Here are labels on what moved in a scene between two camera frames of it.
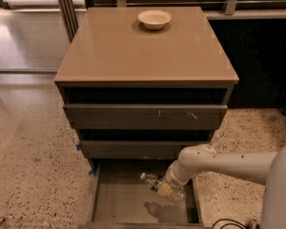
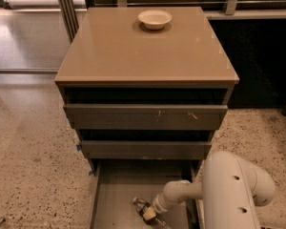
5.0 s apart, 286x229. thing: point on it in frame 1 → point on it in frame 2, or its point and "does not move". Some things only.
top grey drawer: [145, 116] does not move
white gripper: [173, 180] → [159, 205]
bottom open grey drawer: [120, 199] does not move
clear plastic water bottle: [153, 181] → [149, 214]
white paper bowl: [154, 19] does not move
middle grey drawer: [138, 149] does not move
